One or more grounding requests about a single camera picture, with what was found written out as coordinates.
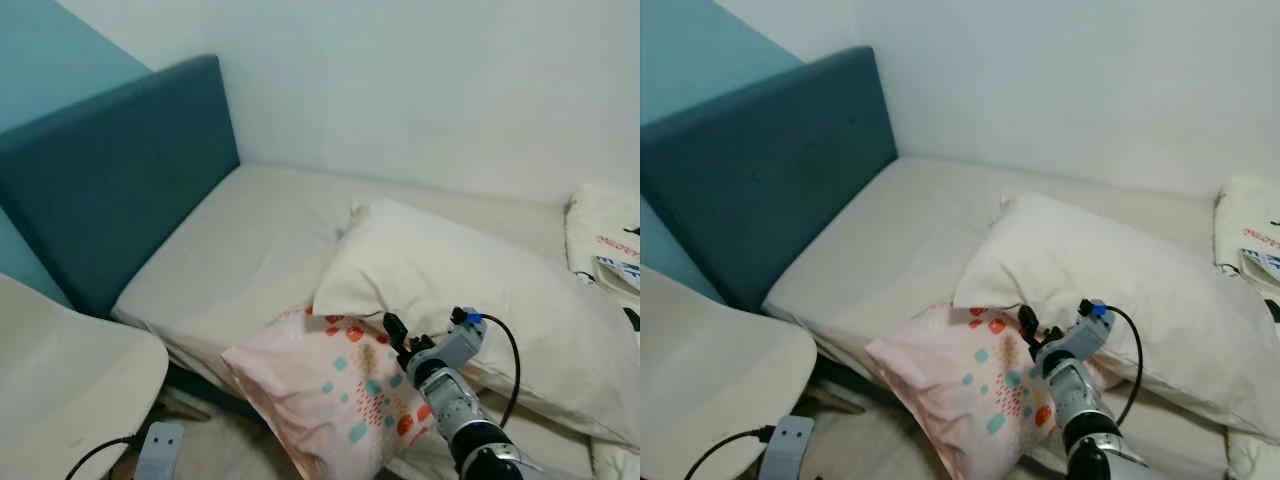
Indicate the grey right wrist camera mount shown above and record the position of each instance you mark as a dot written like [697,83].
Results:
[1080,335]
[455,345]

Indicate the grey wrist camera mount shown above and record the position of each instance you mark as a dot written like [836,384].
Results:
[160,450]
[790,448]
[455,345]
[1080,335]

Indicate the pink patterned pillow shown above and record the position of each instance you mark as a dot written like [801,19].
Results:
[320,390]
[960,390]

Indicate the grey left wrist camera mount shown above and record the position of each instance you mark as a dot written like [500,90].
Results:
[160,450]
[790,448]

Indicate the white printed cloth bag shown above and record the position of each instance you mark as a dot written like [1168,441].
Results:
[600,215]
[1245,210]

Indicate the blue white printed packet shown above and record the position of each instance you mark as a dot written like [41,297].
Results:
[620,272]
[1262,264]

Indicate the plain cream pillow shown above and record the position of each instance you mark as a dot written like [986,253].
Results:
[450,265]
[1100,260]

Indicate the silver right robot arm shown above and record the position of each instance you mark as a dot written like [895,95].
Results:
[1085,410]
[460,410]

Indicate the cream bed mattress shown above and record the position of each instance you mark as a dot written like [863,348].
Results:
[240,250]
[880,240]

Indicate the teal upholstered headboard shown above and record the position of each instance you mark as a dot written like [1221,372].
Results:
[770,170]
[120,170]

